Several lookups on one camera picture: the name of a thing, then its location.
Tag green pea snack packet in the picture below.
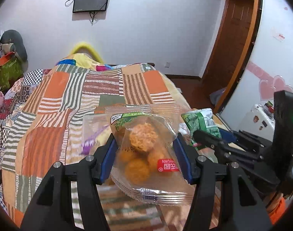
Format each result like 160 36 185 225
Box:
181 108 222 147

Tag clear pack orange rice balls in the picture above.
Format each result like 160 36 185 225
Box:
110 112 194 205

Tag clear plastic storage box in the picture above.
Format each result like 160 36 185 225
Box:
81 103 222 189

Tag person's right hand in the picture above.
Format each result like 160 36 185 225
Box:
263 191 283 213

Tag white cabinet with stickers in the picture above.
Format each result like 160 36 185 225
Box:
237 104 275 141

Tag orange striped patchwork blanket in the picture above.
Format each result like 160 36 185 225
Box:
0 54 222 231

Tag brown wooden door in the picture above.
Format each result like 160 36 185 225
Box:
202 0 259 113

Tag green patterned bag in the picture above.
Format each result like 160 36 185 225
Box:
0 52 23 92

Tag yellow pillow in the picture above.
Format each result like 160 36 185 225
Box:
57 42 113 71

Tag grey cushion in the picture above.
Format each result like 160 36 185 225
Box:
0 30 28 63

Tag pink heart wall sticker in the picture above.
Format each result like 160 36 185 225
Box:
246 61 293 101

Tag small wall monitor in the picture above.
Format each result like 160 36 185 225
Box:
72 0 108 13

